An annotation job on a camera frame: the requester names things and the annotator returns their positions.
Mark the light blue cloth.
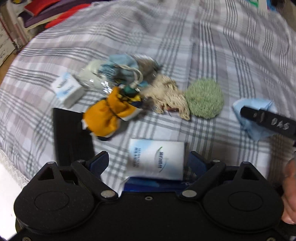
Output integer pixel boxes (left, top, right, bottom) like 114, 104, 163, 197
232, 98, 277, 142

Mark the green chenille ball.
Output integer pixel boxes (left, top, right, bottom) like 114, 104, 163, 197
185, 79, 224, 119

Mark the small white tissue pack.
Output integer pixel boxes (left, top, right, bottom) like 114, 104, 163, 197
51, 72, 85, 108

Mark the blue tissue pack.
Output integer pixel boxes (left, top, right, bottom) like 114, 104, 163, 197
118, 177, 192, 194

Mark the person's right hand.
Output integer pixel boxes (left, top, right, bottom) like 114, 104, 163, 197
282, 159, 296, 225

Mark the black box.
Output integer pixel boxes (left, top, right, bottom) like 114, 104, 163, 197
53, 108, 95, 166

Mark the grey plaid bed cover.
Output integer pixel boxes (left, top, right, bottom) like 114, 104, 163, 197
1, 1, 295, 189

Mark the orange red blanket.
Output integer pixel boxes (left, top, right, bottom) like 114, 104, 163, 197
45, 4, 91, 29

